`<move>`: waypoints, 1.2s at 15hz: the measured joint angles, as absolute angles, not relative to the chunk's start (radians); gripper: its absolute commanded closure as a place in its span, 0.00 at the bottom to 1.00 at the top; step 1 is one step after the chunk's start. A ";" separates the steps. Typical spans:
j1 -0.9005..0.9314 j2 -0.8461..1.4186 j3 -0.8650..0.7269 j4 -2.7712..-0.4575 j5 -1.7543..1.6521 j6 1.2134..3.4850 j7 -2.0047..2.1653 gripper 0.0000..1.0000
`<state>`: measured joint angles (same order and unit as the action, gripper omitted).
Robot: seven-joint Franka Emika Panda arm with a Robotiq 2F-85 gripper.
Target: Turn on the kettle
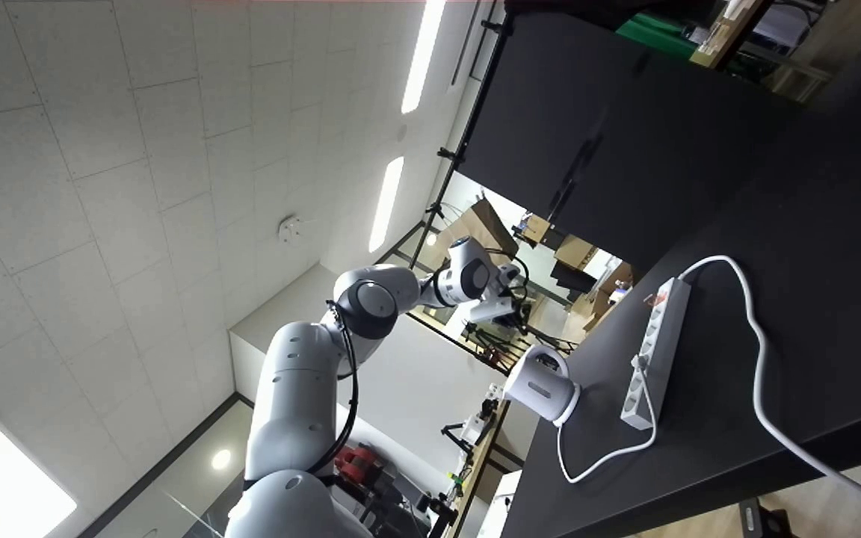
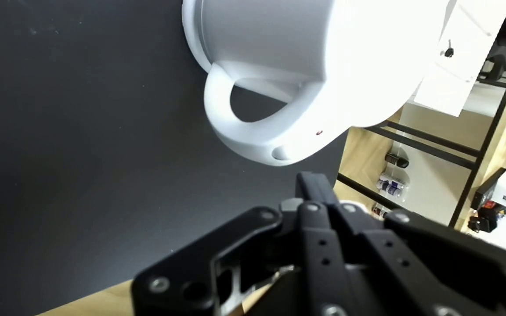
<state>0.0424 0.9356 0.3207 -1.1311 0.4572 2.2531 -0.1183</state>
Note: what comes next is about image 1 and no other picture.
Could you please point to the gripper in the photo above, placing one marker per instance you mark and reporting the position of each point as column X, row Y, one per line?
column 518, row 314

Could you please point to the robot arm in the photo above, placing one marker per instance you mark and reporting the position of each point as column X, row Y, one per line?
column 292, row 403

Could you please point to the white electric kettle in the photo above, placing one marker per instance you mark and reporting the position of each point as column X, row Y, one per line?
column 541, row 385

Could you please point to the white power strip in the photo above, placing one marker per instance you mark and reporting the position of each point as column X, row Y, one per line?
column 658, row 344

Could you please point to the wooden desk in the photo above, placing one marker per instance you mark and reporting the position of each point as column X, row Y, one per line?
column 479, row 463

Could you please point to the long ceiling light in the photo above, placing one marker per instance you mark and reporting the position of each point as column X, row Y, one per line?
column 423, row 56
column 386, row 203

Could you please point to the black stand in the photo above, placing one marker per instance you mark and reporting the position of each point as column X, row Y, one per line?
column 464, row 146

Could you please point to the black backdrop panel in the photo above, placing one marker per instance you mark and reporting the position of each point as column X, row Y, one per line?
column 610, row 134

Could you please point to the red device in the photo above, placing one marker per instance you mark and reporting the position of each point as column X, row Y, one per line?
column 359, row 465

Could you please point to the white smoke detector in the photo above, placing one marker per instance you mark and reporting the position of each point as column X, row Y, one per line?
column 290, row 228

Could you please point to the round ceiling light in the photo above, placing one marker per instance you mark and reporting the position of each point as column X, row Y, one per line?
column 221, row 459

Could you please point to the wooden shelf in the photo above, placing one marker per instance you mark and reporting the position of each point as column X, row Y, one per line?
column 733, row 30

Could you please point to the square ceiling light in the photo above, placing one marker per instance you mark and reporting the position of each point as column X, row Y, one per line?
column 4, row 482

